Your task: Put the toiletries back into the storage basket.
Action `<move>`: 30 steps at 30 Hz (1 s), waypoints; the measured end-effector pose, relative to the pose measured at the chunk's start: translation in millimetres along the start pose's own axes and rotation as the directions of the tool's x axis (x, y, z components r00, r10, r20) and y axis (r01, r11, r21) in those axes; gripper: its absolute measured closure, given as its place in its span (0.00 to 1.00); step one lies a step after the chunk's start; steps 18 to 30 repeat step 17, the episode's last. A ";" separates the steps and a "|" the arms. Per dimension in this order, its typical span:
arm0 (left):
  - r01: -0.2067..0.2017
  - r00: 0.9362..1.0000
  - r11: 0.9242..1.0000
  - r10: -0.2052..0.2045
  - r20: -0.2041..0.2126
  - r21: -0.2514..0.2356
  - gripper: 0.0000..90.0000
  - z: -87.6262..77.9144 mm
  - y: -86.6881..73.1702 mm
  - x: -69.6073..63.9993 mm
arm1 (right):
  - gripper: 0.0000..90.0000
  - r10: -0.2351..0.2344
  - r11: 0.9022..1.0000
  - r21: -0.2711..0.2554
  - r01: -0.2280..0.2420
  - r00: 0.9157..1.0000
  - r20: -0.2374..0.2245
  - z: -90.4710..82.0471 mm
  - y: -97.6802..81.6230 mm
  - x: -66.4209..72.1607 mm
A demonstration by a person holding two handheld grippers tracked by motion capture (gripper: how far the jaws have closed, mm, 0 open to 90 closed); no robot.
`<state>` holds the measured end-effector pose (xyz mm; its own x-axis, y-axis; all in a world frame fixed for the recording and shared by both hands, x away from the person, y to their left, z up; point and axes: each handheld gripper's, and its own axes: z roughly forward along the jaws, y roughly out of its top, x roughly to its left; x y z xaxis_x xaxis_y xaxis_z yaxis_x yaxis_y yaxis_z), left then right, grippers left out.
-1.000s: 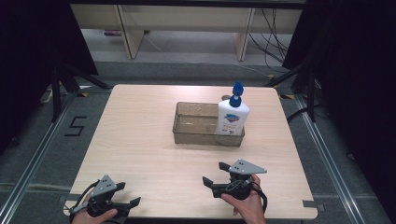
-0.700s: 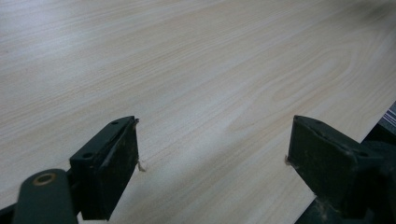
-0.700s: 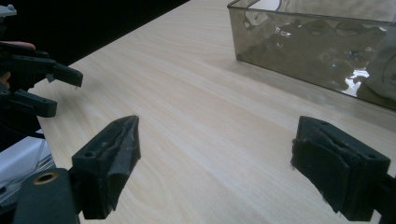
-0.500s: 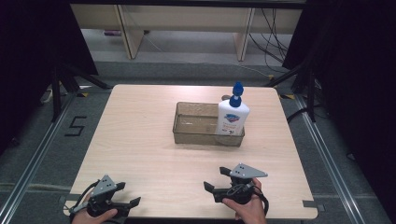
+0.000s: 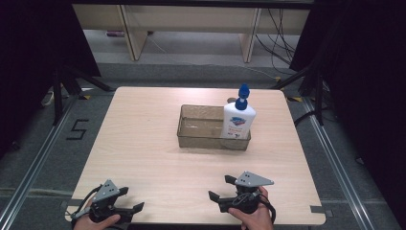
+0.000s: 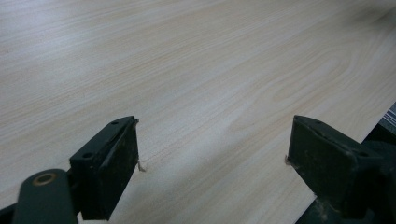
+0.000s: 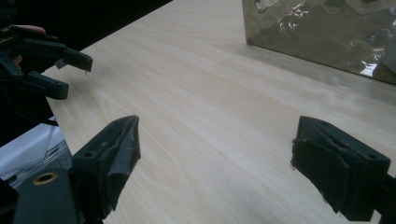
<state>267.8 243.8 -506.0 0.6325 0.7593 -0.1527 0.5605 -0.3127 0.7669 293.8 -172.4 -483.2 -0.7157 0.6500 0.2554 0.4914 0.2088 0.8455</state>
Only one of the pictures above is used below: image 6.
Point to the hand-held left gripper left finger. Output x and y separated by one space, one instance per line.
106 168

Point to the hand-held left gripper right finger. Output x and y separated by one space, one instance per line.
323 158

